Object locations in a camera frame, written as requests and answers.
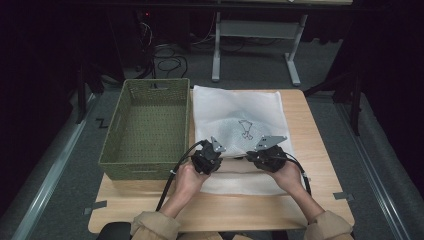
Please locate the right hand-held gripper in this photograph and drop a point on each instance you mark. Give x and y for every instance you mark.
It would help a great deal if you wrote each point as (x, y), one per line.
(270, 158)

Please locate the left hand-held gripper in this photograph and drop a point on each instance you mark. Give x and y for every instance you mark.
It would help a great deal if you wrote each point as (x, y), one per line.
(206, 160)

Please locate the green woven basket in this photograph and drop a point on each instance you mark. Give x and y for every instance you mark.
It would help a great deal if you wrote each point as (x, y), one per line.
(150, 133)

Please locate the white mesh laundry bag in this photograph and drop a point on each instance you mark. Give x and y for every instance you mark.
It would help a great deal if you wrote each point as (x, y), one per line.
(233, 103)

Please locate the person's right hand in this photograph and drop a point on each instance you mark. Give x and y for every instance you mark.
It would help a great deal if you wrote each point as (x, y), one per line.
(290, 178)

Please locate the person's left hand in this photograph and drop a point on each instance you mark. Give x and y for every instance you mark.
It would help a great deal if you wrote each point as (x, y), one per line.
(188, 181)

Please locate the person's lap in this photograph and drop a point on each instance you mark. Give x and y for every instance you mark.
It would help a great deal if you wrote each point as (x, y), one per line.
(200, 237)

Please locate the black metal stand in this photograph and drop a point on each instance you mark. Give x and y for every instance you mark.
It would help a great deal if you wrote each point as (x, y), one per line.
(356, 106)
(81, 93)

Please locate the black chair armrest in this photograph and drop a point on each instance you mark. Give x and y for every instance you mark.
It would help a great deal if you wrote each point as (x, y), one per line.
(115, 231)

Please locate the white-framed desk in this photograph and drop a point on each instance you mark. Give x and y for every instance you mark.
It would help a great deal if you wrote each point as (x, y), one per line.
(256, 29)

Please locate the metal floor rail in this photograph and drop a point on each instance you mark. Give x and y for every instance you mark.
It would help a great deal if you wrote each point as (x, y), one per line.
(50, 180)
(373, 166)

